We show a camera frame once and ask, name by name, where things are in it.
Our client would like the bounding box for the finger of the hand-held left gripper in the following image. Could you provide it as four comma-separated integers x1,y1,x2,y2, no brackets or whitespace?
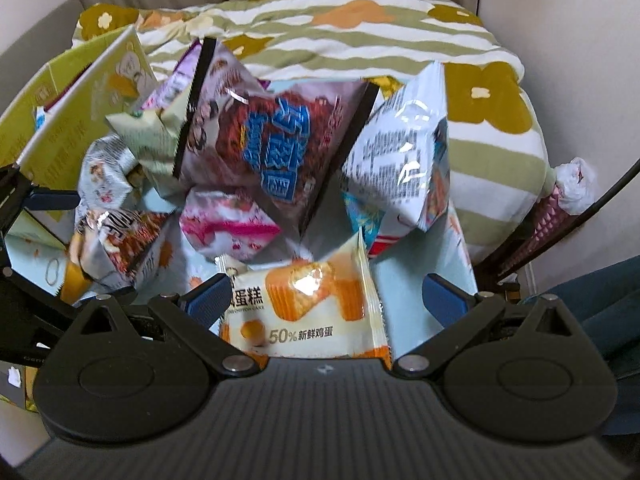
0,262,78,333
0,164,82,233

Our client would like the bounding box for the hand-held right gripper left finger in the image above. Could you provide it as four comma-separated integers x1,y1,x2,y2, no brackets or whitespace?
62,272,263,376

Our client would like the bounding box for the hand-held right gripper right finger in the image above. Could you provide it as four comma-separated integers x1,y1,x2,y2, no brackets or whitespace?
392,272,588,378

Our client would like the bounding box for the pink striped snack packet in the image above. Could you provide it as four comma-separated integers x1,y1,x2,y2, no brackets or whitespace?
179,185,283,263

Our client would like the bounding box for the pale green chips packet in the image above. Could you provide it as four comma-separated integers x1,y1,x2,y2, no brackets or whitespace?
105,105,196,201

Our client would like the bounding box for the grey cartoon snack packet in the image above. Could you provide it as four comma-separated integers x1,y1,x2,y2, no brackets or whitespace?
77,135,146,211

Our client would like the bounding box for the red striped snack packet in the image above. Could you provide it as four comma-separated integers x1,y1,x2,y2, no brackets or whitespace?
367,215,426,261

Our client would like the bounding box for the small brown snack packet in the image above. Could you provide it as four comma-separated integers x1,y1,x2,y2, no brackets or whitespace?
70,207,171,306

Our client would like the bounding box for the orange cake snack packet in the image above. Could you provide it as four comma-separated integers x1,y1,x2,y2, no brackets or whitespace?
215,230,393,361

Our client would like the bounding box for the blue orange snack packet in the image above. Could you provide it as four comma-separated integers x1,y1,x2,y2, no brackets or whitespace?
345,192,386,251

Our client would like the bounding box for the pink cone with white wrap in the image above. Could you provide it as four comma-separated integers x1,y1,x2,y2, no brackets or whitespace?
527,157,598,261

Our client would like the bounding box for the white black-text snack packet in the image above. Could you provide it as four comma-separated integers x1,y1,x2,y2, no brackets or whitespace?
340,60,451,233

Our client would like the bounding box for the person's jeans leg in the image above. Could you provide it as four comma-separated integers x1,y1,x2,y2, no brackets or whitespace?
547,255,640,436

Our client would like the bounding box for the grey upholstered headboard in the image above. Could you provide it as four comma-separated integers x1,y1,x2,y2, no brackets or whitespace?
0,0,86,111

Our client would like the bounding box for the brown noodle snack packet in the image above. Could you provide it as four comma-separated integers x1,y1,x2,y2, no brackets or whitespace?
172,37,381,238

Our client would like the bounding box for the purple white snack packet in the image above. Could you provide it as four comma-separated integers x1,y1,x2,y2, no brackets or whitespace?
142,40,206,111

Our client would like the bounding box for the flower striped blanket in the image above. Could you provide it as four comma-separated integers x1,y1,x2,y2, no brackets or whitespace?
72,0,556,266

